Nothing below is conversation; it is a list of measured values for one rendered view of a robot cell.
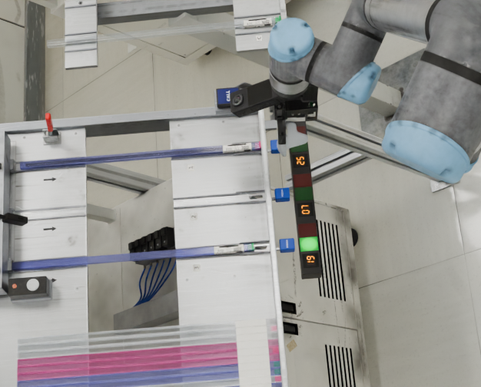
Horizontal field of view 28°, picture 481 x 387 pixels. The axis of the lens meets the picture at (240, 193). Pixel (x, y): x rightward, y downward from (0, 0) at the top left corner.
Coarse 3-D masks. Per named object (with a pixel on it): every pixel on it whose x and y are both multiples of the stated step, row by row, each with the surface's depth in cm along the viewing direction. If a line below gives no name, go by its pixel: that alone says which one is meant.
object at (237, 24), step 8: (208, 24) 206; (216, 24) 206; (224, 24) 206; (232, 24) 206; (240, 24) 206; (272, 24) 205; (128, 32) 207; (136, 32) 207; (144, 32) 207; (152, 32) 207; (160, 32) 206; (168, 32) 206; (176, 32) 206; (184, 32) 206; (192, 32) 206; (200, 32) 207; (48, 40) 208; (56, 40) 208; (64, 40) 208; (72, 40) 207; (80, 40) 207; (88, 40) 207; (96, 40) 207; (104, 40) 207; (112, 40) 207; (120, 40) 207
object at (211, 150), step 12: (252, 144) 201; (96, 156) 202; (108, 156) 202; (120, 156) 201; (132, 156) 201; (144, 156) 201; (156, 156) 201; (168, 156) 201; (180, 156) 202; (24, 168) 202; (36, 168) 202
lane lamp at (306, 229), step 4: (300, 224) 197; (304, 224) 197; (308, 224) 197; (312, 224) 197; (300, 228) 197; (304, 228) 197; (308, 228) 197; (312, 228) 196; (316, 228) 196; (300, 232) 196; (304, 232) 196; (308, 232) 196; (312, 232) 196; (316, 232) 196; (300, 236) 196; (304, 236) 196; (308, 236) 196
